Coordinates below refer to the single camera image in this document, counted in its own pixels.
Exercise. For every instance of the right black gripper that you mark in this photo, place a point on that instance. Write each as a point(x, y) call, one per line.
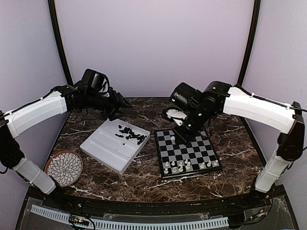
point(184, 137)

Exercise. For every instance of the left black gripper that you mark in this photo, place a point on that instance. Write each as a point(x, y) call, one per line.
point(118, 101)

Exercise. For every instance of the white plastic divided tray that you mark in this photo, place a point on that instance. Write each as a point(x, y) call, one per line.
point(113, 152)

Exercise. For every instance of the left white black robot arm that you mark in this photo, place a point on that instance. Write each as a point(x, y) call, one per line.
point(92, 91)

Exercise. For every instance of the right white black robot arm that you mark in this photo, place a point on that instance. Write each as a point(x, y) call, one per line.
point(194, 108)

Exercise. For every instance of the pile of black chess pieces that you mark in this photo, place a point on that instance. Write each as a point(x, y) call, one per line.
point(128, 134)

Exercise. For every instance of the black white chessboard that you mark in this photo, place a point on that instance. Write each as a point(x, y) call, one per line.
point(199, 150)

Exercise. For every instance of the floral patterned ceramic plate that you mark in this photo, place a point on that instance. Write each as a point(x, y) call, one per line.
point(65, 167)

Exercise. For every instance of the black front rail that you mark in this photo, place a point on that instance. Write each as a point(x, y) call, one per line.
point(277, 203)

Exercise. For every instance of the left black frame post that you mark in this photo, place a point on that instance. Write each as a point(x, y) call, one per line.
point(59, 41)

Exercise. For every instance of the black frame post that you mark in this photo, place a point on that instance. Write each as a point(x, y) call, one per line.
point(59, 41)
point(250, 41)

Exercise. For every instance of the white slotted cable duct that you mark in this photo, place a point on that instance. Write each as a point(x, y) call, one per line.
point(130, 222)

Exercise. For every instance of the right black frame post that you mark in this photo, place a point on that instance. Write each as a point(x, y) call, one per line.
point(250, 41)

